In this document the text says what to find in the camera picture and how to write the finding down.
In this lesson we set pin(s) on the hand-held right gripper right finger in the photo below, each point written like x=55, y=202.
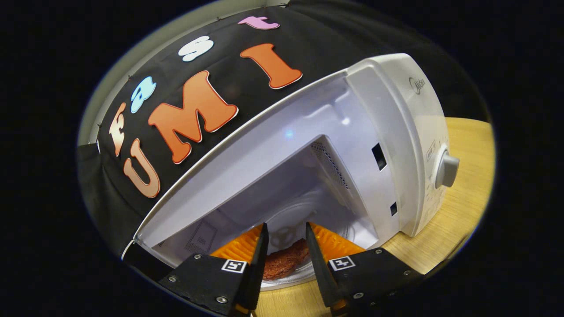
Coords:
x=318, y=268

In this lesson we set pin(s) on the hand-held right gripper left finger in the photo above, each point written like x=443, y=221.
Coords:
x=259, y=268

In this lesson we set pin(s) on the red-brown meat piece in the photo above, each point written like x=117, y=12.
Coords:
x=286, y=262

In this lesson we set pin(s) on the white microwave oven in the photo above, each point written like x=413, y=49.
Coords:
x=383, y=110

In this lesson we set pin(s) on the glass turntable plate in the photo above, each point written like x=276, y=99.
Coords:
x=286, y=224

